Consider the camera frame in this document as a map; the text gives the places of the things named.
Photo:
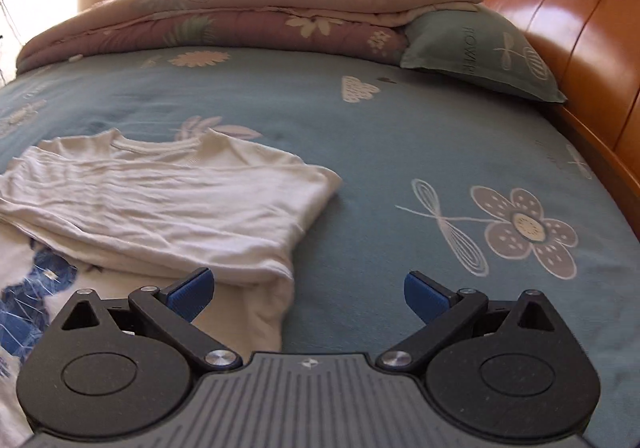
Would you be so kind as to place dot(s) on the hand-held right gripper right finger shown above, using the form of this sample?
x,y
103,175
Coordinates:
x,y
425,298

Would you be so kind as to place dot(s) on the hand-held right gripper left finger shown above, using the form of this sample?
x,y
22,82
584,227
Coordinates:
x,y
192,295

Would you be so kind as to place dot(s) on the white printed long-sleeve shirt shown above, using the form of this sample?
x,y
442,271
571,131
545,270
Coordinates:
x,y
175,203

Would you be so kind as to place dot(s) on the blue floral bed sheet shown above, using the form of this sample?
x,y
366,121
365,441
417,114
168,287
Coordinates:
x,y
375,143

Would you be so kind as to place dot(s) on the green floral pillow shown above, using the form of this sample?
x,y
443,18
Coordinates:
x,y
475,53

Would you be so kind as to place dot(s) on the pink floral folded quilt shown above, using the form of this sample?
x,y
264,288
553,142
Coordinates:
x,y
250,3

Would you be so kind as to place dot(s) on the wooden headboard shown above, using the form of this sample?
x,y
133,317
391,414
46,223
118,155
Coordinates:
x,y
590,28

